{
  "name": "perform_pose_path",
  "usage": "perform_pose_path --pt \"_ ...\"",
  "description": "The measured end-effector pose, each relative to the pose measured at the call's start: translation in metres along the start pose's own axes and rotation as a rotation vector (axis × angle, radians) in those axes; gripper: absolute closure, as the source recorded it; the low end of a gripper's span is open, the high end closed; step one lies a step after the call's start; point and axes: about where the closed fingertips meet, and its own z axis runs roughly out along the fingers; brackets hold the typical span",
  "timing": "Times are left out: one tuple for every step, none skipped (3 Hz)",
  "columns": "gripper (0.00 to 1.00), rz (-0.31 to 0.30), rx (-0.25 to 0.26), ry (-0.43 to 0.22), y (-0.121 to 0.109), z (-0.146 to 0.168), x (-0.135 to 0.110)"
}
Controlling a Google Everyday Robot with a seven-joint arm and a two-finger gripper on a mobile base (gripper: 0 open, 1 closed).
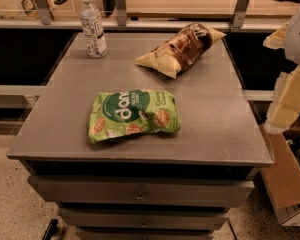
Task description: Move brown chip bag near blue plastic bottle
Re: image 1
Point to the clear plastic water bottle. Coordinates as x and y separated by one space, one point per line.
91 22

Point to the cardboard box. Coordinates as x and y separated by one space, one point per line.
282 180

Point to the green snack bag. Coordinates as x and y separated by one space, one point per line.
115 115

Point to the grey drawer cabinet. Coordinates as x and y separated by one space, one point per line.
127 153

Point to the brown chip bag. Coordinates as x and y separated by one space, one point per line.
182 51

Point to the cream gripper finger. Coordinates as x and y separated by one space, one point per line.
285 107
276 40

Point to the middle cabinet drawer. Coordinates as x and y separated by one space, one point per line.
143 219

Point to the cabinet drawer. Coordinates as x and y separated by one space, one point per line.
143 219
141 191

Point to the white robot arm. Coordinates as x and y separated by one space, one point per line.
292 40

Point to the top cabinet drawer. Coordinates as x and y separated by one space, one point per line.
141 191

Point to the metal railing frame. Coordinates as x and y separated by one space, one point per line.
147 14

